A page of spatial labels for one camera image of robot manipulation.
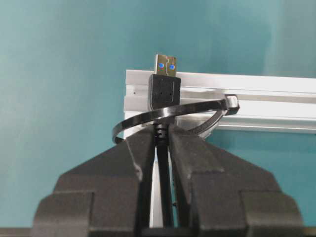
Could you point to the square aluminium profile frame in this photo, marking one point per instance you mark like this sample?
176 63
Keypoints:
275 127

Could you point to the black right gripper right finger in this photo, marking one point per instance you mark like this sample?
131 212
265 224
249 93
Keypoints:
222 195

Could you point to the black zip tie loop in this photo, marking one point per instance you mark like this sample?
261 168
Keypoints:
224 107

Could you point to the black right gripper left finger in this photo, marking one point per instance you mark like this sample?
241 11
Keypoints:
106 196

